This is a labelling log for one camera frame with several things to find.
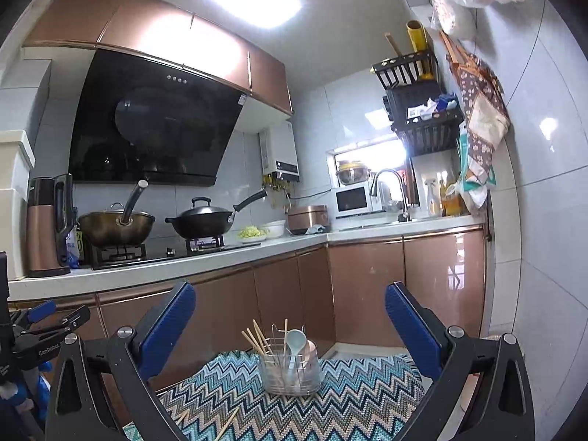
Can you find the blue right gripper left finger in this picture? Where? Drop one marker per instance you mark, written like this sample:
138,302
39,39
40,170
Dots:
160,328

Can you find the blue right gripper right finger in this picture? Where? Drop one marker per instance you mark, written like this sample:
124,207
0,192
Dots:
419,329

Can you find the wooden chopstick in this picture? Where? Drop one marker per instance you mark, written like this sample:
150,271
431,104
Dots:
227,424
254,336
285,334

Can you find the light blue ceramic spoon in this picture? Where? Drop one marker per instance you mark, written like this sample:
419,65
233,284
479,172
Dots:
296,341

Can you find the chrome kitchen faucet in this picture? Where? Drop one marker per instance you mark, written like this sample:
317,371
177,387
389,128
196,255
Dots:
388,189

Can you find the blue gloved left hand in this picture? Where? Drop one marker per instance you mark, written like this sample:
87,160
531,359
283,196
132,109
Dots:
25,390

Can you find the gas stove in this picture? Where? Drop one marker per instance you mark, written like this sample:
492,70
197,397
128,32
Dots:
155,250

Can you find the lower brown cabinets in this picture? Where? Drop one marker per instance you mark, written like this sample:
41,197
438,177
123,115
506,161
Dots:
330,285

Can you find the zigzag patterned mat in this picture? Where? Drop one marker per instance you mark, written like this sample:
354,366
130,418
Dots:
359,399

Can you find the black wok with lid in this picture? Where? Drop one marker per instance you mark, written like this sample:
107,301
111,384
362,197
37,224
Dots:
204,220

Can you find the plate of green vegetables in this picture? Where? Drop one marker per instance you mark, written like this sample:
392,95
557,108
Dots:
252,234

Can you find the blue label bottle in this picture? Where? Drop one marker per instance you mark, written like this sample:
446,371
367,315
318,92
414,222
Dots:
72,249

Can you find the white bowl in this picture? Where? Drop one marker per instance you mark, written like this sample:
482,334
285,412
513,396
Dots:
275,229

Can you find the white microwave oven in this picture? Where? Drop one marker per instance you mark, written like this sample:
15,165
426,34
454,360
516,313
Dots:
355,200

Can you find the brown thermos jug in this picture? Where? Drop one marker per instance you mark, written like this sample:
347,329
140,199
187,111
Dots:
50,218

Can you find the brown rice cooker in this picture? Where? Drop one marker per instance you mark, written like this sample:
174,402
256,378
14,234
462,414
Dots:
300,219

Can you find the steel pot on microwave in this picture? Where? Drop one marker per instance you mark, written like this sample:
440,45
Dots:
349,173

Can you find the white water heater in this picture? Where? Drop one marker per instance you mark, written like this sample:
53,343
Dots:
278,152

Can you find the black range hood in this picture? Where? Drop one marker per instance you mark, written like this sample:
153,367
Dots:
140,119

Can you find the brown patterned apron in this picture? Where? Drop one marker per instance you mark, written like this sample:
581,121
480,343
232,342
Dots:
486,117

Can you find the yellow roll on rack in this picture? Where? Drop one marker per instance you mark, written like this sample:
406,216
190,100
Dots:
419,42

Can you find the upper brown cabinet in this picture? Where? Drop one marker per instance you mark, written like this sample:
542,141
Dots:
159,30

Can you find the bronze wok with handle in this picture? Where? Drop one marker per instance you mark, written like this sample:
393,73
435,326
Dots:
124,226

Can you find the wire utensil caddy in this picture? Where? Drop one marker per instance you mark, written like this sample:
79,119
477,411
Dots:
272,370

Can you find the black wall rack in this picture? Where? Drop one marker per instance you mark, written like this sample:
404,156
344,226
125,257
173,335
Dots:
410,81

